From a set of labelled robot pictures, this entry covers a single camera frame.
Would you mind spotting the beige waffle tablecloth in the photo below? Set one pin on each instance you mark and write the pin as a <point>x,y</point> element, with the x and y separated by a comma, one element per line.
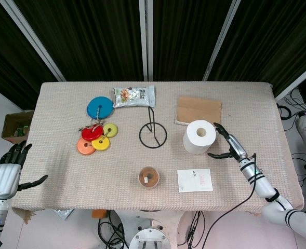
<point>152,145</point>

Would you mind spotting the cardboard box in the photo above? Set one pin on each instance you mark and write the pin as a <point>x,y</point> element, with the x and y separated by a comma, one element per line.
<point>16,127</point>

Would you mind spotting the clear jar of rubber bands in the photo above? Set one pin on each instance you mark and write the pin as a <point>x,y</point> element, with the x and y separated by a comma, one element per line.
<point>148,177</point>

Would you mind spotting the blue wooden disc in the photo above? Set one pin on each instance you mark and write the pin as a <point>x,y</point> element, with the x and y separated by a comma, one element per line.
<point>100,108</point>

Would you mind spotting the yellow wooden disc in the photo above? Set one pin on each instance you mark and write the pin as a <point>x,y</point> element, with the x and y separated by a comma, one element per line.
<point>101,143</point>

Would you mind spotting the snack bag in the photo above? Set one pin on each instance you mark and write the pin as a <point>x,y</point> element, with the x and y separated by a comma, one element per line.
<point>134,97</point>

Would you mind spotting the silver foil bag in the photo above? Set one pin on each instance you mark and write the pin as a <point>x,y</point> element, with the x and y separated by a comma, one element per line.
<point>63,213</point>

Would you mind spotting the white toilet paper roll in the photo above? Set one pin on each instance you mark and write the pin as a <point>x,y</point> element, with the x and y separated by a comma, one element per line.
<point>199,136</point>

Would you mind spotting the white postcard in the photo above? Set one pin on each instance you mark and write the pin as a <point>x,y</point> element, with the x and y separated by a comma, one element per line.
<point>194,180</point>

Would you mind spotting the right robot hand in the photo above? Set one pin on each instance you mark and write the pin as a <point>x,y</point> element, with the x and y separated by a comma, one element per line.
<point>233,146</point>

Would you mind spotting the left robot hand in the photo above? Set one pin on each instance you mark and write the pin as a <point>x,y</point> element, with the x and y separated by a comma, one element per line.
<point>4,174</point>

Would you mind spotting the orange wooden disc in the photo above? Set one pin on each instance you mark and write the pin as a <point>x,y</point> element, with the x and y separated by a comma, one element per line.
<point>85,146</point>

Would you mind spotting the lime green wooden disc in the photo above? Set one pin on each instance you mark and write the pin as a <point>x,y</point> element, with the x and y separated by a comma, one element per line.
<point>110,129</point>

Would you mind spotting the orange box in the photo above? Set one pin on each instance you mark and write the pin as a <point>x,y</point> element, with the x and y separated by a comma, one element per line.
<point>99,214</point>

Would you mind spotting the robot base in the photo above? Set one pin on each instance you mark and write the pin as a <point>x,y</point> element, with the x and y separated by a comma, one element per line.
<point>149,234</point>

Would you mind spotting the red wooden disc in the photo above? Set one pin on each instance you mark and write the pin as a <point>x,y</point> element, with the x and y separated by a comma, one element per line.
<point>91,132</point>

